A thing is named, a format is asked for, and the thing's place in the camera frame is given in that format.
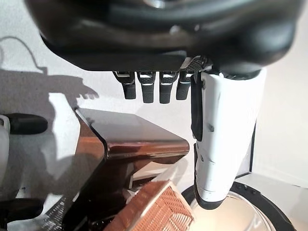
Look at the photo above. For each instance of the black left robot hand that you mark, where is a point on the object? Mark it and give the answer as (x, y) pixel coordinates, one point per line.
(156, 31)

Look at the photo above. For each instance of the round glass washer door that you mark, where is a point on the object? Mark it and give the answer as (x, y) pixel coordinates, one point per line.
(240, 216)

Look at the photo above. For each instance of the brown glossy stool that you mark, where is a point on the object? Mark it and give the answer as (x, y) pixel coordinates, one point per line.
(120, 130)

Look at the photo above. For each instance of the woven wicker laundry basket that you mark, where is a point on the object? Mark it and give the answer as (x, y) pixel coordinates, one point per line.
(158, 207)

